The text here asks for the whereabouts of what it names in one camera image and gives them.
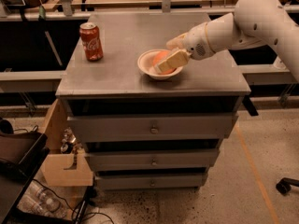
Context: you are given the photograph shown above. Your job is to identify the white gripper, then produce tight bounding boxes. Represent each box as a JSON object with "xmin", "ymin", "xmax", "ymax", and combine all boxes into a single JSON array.
[{"xmin": 154, "ymin": 22, "xmax": 215, "ymax": 74}]

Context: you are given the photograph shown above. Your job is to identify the orange fruit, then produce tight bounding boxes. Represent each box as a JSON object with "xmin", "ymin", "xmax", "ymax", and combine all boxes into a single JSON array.
[{"xmin": 152, "ymin": 50, "xmax": 174, "ymax": 75}]

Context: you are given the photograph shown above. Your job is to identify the white paper bowl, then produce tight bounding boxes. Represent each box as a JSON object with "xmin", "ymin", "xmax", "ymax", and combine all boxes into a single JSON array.
[{"xmin": 137, "ymin": 49, "xmax": 182, "ymax": 80}]

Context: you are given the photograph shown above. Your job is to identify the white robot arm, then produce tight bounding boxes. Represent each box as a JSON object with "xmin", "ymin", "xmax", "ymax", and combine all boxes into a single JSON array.
[{"xmin": 154, "ymin": 0, "xmax": 299, "ymax": 80}]

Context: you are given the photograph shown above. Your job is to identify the top grey drawer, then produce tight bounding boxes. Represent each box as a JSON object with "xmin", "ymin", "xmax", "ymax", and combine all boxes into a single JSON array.
[{"xmin": 67, "ymin": 113, "xmax": 237, "ymax": 143}]

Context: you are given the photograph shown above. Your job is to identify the grey drawer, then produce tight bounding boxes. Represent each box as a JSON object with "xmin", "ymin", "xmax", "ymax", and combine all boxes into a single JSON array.
[
  {"xmin": 67, "ymin": 113, "xmax": 237, "ymax": 143},
  {"xmin": 85, "ymin": 148, "xmax": 219, "ymax": 171},
  {"xmin": 94, "ymin": 173, "xmax": 207, "ymax": 190}
]

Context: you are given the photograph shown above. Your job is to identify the red soda can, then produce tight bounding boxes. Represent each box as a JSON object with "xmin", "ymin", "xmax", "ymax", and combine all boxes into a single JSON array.
[{"xmin": 79, "ymin": 22, "xmax": 104, "ymax": 61}]

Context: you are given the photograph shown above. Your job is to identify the grey drawer cabinet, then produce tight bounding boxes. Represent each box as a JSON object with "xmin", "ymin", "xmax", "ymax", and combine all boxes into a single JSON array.
[{"xmin": 56, "ymin": 13, "xmax": 250, "ymax": 177}]

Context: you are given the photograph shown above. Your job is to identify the middle grey drawer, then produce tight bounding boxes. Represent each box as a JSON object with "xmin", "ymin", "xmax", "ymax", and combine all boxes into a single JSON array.
[{"xmin": 85, "ymin": 148, "xmax": 219, "ymax": 171}]

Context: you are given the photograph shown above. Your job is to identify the bottom grey drawer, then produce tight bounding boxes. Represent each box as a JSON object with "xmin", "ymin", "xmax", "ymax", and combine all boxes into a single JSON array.
[{"xmin": 94, "ymin": 173, "xmax": 207, "ymax": 190}]

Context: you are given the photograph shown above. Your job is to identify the wooden crate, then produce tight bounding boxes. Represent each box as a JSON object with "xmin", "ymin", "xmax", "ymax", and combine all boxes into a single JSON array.
[{"xmin": 40, "ymin": 99, "xmax": 93, "ymax": 187}]

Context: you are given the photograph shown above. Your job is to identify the black chair caster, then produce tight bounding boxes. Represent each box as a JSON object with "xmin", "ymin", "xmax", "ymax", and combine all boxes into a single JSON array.
[{"xmin": 276, "ymin": 177, "xmax": 299, "ymax": 195}]

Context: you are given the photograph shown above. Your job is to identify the black cart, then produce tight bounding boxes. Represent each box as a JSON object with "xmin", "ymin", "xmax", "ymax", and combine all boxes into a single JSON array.
[{"xmin": 0, "ymin": 133, "xmax": 50, "ymax": 224}]

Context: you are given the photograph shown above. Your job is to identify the clear plastic bottle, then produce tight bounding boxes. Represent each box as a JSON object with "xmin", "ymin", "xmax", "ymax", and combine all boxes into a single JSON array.
[{"xmin": 29, "ymin": 182, "xmax": 61, "ymax": 213}]

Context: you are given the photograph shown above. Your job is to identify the black floor cable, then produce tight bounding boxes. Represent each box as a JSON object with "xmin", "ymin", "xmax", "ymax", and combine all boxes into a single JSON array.
[{"xmin": 32, "ymin": 178, "xmax": 116, "ymax": 224}]

